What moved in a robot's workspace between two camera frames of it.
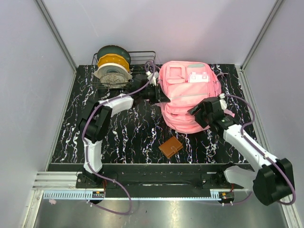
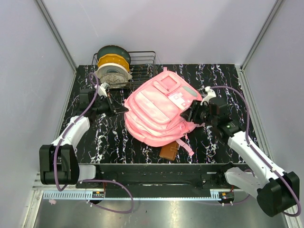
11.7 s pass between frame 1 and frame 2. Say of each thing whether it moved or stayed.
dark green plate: stayed
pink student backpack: moved
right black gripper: stayed
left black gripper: moved
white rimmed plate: stayed
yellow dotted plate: stayed
